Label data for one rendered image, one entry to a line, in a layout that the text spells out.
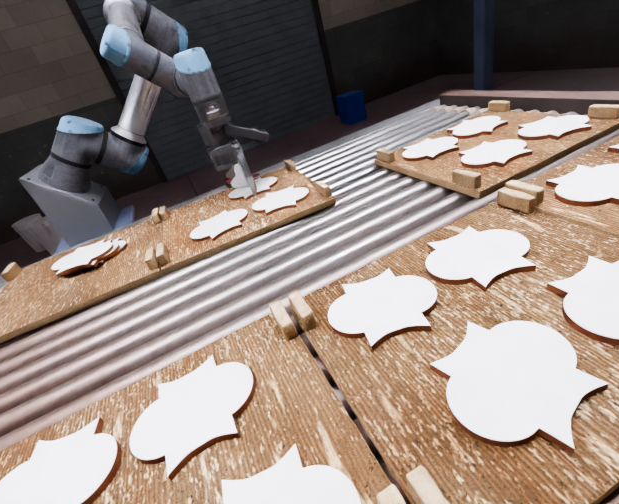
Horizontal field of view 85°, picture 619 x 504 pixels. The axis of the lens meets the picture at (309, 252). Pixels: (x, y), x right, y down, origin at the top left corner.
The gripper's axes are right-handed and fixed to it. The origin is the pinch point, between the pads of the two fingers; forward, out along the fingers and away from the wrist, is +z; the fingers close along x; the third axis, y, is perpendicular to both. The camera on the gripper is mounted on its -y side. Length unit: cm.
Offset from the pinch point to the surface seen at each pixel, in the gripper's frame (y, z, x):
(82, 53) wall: 94, -88, -461
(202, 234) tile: 16.4, -0.5, 18.5
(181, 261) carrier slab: 22.0, 0.4, 25.5
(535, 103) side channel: -81, 3, 18
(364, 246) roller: -10.9, 3.2, 45.0
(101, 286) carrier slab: 39.3, -0.2, 22.1
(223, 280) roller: 15.0, 2.4, 36.4
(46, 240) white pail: 199, 70, -311
